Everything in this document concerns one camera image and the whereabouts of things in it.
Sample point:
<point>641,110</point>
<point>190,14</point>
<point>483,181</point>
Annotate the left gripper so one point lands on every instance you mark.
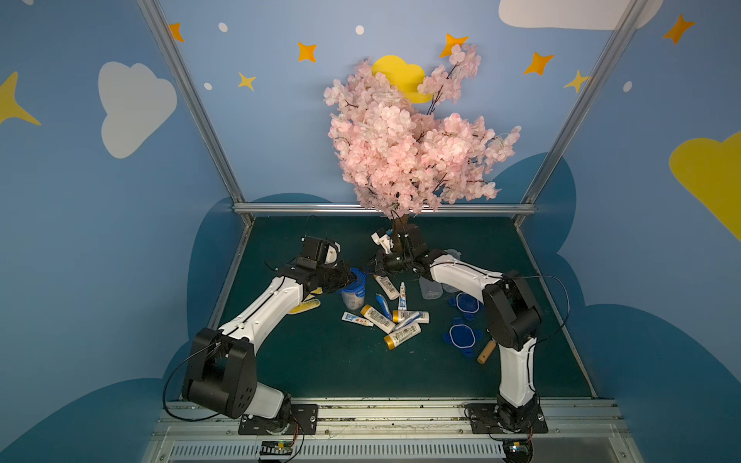
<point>339,278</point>

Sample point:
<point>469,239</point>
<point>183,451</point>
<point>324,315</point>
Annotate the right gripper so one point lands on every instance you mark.
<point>391,261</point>

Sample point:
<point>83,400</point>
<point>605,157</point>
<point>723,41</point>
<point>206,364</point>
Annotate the blue-lid toiletry cup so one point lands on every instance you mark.
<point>354,293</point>
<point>429,289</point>
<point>457,255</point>

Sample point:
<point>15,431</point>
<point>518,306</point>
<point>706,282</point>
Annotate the blue cup lid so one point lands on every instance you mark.
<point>463,337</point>
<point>466,304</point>

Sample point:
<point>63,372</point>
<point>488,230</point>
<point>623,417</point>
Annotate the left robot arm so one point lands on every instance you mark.
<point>221,370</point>

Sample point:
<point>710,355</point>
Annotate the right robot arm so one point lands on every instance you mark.
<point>513,314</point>

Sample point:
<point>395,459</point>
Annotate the yellow work glove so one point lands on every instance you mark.
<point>305,306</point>

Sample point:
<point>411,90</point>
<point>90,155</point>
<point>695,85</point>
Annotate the orange-cap white bottle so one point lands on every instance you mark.
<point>398,316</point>
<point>388,287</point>
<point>397,338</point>
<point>378,319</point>

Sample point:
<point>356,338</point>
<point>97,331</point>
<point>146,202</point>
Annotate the white blue toothpaste tube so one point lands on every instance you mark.
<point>402,301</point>

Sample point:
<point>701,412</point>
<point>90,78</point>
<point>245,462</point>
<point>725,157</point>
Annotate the blue toothbrush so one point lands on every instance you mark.
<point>384,306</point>
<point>407,322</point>

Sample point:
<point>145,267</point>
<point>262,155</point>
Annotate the pink cherry blossom tree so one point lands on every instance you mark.
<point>401,160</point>

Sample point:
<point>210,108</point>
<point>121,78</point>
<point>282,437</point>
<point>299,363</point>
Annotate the left circuit board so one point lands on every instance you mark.
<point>282,449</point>

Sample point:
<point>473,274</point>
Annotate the circuit board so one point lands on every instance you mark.
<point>518,451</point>
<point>282,449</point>

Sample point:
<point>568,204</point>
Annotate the right circuit board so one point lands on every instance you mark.
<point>518,451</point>

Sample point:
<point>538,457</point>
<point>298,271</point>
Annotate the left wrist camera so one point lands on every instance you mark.
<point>332,253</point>

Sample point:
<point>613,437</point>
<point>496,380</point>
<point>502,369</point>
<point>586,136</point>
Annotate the right aluminium frame post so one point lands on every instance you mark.
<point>623,33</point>

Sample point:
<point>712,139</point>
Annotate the aluminium frame post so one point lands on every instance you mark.
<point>154,16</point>
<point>623,33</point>

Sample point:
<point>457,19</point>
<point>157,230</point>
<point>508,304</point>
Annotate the green wooden-handled scraper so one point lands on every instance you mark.
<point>486,353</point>

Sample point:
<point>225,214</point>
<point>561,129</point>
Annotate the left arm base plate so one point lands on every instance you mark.
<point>297,419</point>

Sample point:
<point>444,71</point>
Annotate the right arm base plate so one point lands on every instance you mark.
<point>480,418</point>

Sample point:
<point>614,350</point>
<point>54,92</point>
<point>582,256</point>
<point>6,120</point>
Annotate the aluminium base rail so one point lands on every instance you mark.
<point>400,430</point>

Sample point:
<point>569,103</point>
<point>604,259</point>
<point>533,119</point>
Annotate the left aluminium frame post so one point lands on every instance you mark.
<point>154,16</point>

